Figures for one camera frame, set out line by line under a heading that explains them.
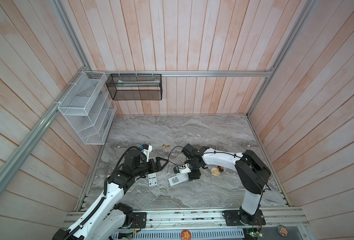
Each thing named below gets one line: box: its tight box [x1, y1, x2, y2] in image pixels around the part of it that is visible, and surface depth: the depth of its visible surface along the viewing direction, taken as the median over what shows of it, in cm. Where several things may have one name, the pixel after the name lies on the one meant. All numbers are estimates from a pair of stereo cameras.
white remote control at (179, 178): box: [167, 172, 189, 186], surface depth 87 cm
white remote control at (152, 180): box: [148, 172, 158, 187], surface depth 87 cm
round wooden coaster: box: [211, 167, 221, 177], surface depth 92 cm
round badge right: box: [277, 224, 288, 237], surface depth 71 cm
